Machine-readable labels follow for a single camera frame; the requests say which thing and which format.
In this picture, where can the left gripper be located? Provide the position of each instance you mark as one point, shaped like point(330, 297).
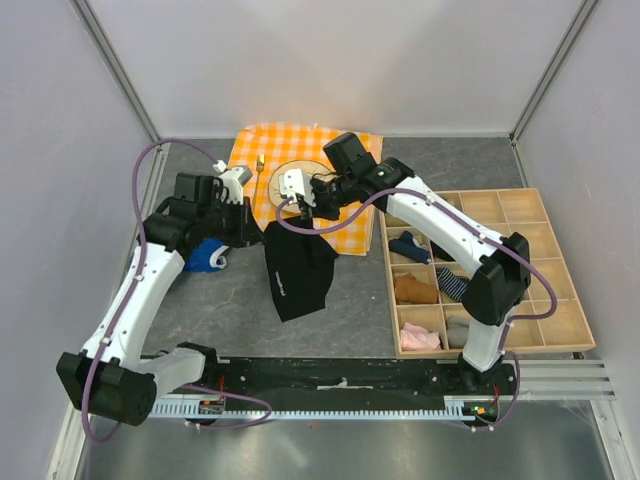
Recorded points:
point(248, 231)

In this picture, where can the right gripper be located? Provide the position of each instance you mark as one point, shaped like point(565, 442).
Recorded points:
point(318, 210)

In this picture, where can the black underwear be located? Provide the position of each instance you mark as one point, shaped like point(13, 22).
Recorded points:
point(300, 271)

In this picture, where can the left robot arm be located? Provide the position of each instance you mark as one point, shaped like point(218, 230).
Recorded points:
point(109, 377)

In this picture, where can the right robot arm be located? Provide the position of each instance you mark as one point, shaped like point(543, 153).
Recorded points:
point(496, 263)

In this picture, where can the blue underwear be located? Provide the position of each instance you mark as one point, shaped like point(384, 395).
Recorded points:
point(208, 257)

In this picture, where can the navy rolled underwear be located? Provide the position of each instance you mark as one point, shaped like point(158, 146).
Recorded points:
point(409, 247)

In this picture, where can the brown rolled underwear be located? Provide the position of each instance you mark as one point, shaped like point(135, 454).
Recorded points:
point(408, 289)

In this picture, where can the striped rolled underwear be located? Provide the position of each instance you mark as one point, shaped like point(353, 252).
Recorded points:
point(454, 286)

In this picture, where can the pink rolled underwear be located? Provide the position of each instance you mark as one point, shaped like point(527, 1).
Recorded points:
point(415, 337)

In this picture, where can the grey rolled underwear front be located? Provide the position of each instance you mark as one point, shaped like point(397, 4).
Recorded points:
point(457, 331)

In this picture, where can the decorated ceramic plate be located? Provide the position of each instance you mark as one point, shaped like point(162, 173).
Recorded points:
point(310, 167)

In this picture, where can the gold fork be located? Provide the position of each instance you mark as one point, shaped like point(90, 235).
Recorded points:
point(259, 169)

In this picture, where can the orange checkered cloth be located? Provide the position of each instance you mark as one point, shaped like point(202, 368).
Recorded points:
point(282, 143)

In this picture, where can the wooden compartment tray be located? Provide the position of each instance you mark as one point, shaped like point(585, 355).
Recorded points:
point(505, 211)

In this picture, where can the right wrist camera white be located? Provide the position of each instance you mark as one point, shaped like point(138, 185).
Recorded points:
point(295, 188)

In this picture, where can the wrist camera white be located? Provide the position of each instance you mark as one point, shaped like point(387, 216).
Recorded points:
point(233, 180)
point(295, 188)

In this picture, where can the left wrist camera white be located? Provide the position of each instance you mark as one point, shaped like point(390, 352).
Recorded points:
point(233, 180)

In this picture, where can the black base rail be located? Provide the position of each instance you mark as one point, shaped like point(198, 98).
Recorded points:
point(352, 384)

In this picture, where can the grey cable duct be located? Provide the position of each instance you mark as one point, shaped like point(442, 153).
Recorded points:
point(194, 408)

